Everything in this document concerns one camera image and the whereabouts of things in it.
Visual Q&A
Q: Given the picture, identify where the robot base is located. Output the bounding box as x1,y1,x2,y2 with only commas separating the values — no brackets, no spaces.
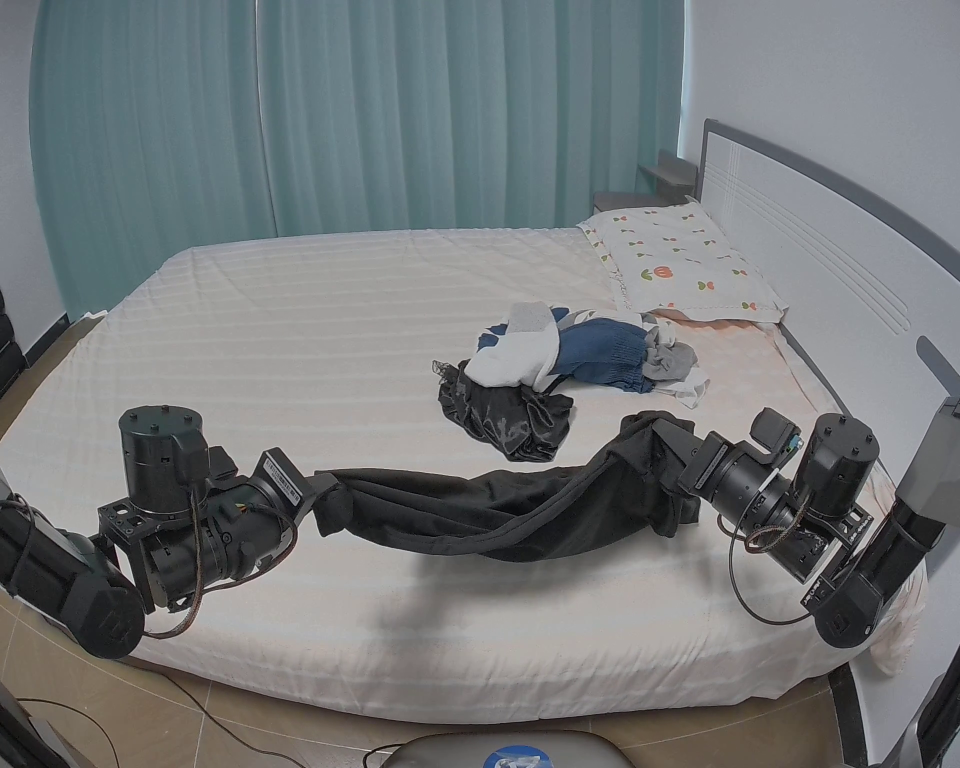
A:
390,731,624,768

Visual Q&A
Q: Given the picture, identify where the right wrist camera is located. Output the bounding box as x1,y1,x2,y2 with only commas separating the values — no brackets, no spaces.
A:
750,408,801,465

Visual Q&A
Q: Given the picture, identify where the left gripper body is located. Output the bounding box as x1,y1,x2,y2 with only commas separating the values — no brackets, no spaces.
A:
198,447,316,582

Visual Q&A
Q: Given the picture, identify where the pile of clothes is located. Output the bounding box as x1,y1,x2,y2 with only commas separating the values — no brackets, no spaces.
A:
466,300,711,410

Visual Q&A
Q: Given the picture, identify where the white printed pillow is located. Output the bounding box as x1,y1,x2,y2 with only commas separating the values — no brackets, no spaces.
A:
576,196,790,324

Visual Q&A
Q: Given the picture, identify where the black chest of drawers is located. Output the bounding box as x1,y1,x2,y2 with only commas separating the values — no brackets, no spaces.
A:
0,288,31,399

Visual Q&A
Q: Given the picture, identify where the bed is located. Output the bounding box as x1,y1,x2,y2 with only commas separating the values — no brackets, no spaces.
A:
0,118,960,725

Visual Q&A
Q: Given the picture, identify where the blue-green curtain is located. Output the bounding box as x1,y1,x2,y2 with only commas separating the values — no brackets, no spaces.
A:
30,0,275,316
255,0,687,234

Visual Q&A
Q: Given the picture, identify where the grey bedside table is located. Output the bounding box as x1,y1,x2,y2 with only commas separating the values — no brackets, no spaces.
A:
592,148,700,215

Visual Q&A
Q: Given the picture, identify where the black satin garment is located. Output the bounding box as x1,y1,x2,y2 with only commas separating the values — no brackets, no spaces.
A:
431,358,577,463

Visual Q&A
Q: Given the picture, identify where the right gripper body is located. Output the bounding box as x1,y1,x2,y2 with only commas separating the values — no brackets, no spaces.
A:
678,435,800,535

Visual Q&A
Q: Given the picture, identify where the black T-shirt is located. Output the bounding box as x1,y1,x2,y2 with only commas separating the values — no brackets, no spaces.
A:
313,411,702,562

